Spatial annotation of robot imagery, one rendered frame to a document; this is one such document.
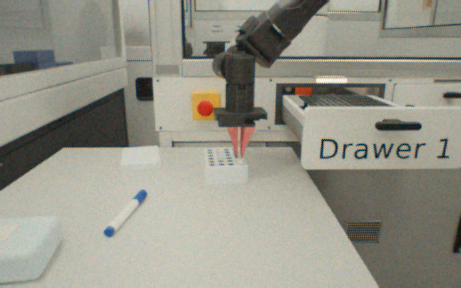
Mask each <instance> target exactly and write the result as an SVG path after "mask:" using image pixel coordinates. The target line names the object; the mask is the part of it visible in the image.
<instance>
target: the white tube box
mask: <svg viewBox="0 0 461 288"><path fill-rule="evenodd" d="M217 150H222V153H223V158H222V160H218V159H217ZM203 164H204V172H205V179H206V185H214V184H234V183H248V165H247V164H246V162H245V158H244V156H243V164H241V165H239V164H237V161H236V158H235V154H234V149H233V147H228V148H203Z"/></svg>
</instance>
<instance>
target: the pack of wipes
mask: <svg viewBox="0 0 461 288"><path fill-rule="evenodd" d="M61 240H62V231H61V226H60V221H59V218H58V217H57V216H35V217H22V218H10V219H0V283H9V282H19V281H28V280H34V279H38V278H39V277H40V275H41V274H42V272H43V271H44V268H45V267H46V266H47V264H48V262H49V260H50V259H51V258H52V255H53V254H54V252H55V251H56V248H57V247H58V246H59V243H60V242H61Z"/></svg>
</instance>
